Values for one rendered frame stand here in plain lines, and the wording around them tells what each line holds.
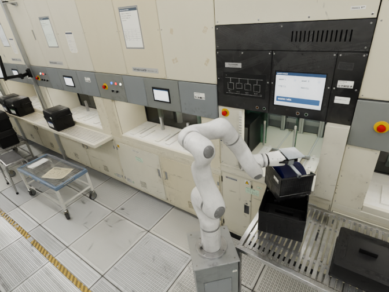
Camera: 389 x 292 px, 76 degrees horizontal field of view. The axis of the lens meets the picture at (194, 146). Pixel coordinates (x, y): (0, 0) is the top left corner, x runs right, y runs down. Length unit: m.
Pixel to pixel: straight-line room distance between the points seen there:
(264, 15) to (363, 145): 0.94
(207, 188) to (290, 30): 0.99
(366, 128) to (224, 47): 0.98
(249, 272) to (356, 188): 1.18
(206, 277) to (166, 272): 0.91
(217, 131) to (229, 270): 0.89
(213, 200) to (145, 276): 1.42
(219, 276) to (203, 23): 1.62
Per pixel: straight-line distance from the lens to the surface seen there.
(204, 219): 1.46
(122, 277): 2.62
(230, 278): 1.74
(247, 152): 1.35
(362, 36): 1.56
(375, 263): 1.67
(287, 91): 1.68
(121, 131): 3.00
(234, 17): 1.74
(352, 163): 1.79
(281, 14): 1.63
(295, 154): 1.56
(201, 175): 1.22
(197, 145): 1.08
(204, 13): 1.85
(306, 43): 1.60
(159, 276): 2.53
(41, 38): 3.68
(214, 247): 1.60
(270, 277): 2.49
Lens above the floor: 2.07
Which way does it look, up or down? 29 degrees down
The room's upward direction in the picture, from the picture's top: 6 degrees counter-clockwise
